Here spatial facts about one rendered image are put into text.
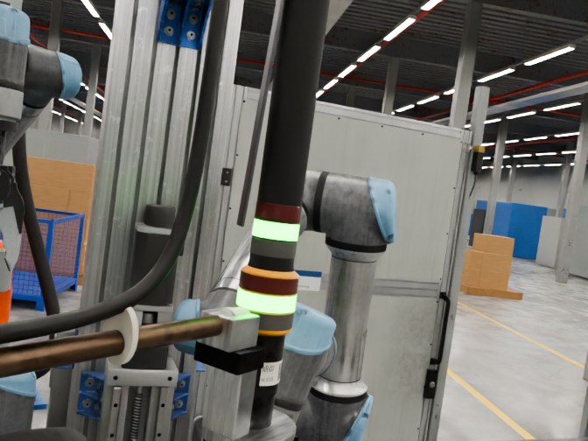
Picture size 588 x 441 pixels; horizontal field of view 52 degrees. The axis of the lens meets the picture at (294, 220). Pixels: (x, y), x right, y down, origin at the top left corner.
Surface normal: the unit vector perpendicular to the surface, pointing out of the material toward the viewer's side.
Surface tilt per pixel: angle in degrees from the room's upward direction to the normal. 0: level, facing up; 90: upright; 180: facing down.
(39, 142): 90
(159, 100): 90
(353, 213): 96
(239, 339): 90
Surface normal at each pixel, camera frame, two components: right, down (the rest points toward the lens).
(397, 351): 0.35, 0.10
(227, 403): -0.55, -0.03
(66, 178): 0.11, 0.07
